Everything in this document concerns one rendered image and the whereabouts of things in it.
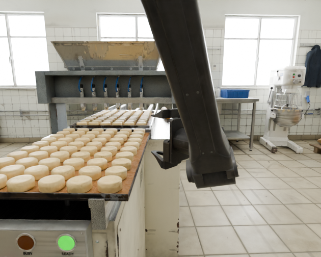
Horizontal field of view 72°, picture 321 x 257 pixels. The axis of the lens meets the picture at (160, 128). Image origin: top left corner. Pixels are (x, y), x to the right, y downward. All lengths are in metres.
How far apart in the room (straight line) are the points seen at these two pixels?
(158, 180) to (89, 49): 0.75
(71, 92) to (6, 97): 3.81
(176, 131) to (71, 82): 0.87
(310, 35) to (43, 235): 5.15
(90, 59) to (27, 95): 3.69
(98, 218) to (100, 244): 0.09
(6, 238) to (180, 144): 0.39
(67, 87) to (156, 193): 0.74
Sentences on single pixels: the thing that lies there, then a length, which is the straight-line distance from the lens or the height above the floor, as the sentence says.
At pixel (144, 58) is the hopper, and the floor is 1.24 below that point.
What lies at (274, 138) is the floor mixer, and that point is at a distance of 4.45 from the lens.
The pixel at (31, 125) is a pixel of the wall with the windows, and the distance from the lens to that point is 4.90.
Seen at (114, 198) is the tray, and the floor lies 0.91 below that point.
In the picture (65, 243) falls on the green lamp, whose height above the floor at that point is 0.81.
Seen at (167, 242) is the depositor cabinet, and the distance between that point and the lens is 1.41.
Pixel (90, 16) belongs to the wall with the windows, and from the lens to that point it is 4.55.
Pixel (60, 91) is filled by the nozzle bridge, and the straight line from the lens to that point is 1.30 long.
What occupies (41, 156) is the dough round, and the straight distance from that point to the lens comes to 0.70.
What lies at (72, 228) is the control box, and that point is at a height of 0.84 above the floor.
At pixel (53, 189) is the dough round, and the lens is 0.50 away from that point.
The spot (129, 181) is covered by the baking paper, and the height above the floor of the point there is 0.90.
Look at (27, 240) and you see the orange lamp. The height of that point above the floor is 0.82.
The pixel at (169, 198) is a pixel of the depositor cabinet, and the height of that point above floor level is 0.51.
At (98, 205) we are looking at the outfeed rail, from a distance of 0.45.
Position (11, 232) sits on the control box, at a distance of 0.56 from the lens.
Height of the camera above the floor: 1.12
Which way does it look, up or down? 11 degrees down
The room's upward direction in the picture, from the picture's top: straight up
